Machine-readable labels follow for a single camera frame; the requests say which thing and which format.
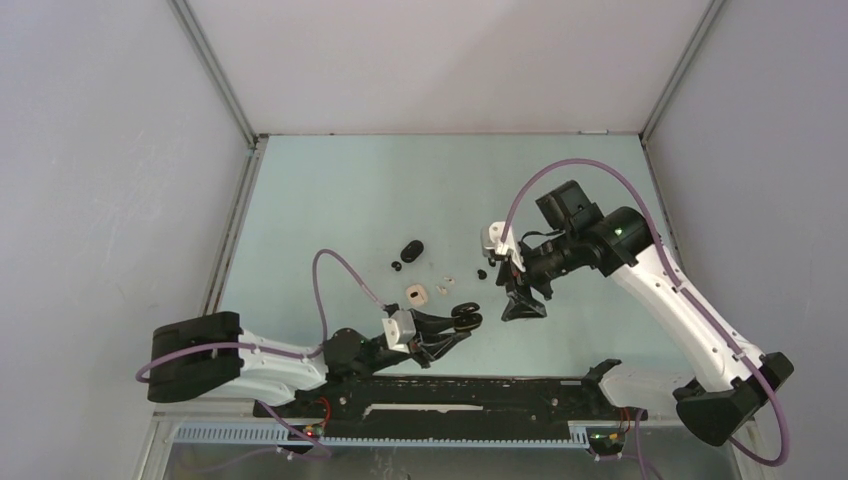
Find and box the aluminium frame rail left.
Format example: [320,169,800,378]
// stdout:
[169,0,268,314]

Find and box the black charging case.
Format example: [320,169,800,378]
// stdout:
[451,302,483,332]

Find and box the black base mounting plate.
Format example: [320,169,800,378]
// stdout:
[272,375,647,442]

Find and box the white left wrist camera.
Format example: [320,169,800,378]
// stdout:
[382,309,417,354]

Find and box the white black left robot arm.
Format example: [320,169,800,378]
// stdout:
[135,303,483,417]

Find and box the aluminium frame rail right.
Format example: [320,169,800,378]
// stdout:
[640,1,732,315]

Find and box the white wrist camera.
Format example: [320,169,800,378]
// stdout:
[382,309,417,354]
[480,221,526,272]

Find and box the aluminium frame rail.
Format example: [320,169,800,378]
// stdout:
[640,1,732,315]
[169,0,268,314]

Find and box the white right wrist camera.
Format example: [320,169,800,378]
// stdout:
[480,221,526,272]

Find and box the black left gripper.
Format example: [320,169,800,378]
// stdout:
[354,307,470,378]

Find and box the grey slotted cable duct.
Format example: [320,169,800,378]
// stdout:
[173,423,591,449]

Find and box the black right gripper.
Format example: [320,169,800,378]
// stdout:
[496,230,581,322]

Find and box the black closed earbud case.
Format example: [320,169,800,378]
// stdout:
[399,240,425,263]

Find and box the beige earbud charging case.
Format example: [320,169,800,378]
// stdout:
[405,284,429,308]

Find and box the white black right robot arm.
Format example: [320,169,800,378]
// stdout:
[481,181,794,446]

